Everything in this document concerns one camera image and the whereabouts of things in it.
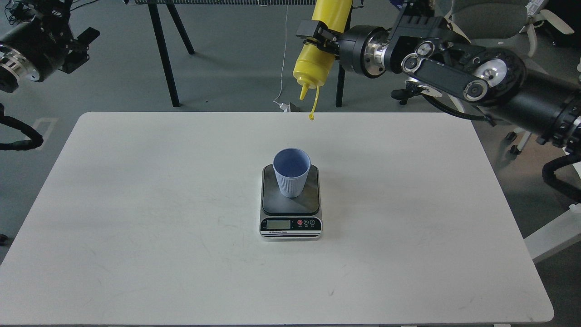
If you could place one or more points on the digital kitchen scale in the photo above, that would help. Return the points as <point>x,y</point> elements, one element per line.
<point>294,219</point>

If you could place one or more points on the black metal table frame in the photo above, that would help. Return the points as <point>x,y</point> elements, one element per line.
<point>152,6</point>

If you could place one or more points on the blue ribbed plastic cup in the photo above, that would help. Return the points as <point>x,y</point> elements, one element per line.
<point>291,167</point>

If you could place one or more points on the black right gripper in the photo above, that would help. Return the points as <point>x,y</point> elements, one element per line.
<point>360,49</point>

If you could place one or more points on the grey office chair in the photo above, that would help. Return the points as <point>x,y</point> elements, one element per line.
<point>513,18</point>

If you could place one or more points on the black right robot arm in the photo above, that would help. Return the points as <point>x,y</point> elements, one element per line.
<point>414,88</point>

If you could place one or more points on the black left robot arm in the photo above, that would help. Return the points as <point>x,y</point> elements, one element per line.
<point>69,93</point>

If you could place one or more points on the yellow squeeze bottle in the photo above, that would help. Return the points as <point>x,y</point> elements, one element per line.
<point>313,65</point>

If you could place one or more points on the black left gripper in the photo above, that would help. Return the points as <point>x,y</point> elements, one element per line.
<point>44,43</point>

